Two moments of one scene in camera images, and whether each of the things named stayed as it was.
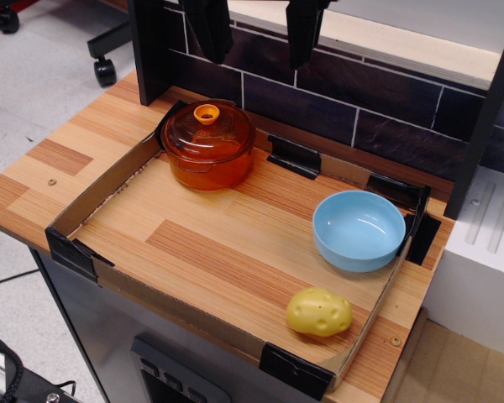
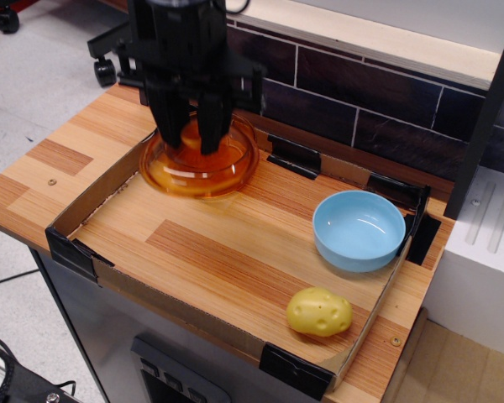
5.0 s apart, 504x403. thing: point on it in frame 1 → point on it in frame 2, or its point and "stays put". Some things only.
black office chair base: x=105 y=70 stays put
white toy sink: x=476 y=290 stays put
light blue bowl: x=358 y=231 stays put
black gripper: x=212 y=23 → x=181 y=44
